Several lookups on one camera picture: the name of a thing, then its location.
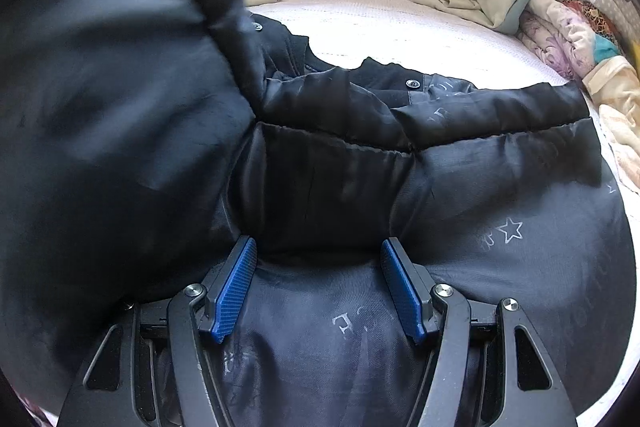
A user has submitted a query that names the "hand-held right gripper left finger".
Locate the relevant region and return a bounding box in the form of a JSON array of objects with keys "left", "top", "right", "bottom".
[{"left": 57, "top": 234, "right": 258, "bottom": 427}]

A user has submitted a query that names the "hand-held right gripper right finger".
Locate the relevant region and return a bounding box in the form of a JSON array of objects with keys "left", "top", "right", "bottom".
[{"left": 381, "top": 238, "right": 578, "bottom": 427}]

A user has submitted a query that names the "black padded jacket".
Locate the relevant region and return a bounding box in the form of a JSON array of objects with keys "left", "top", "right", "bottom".
[{"left": 0, "top": 0, "right": 638, "bottom": 427}]

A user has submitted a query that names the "white dotted mattress pad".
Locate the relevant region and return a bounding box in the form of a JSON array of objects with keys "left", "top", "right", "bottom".
[{"left": 245, "top": 0, "right": 640, "bottom": 427}]

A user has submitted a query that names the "floral quilt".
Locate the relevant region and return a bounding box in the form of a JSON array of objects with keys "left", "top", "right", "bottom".
[{"left": 519, "top": 0, "right": 640, "bottom": 192}]

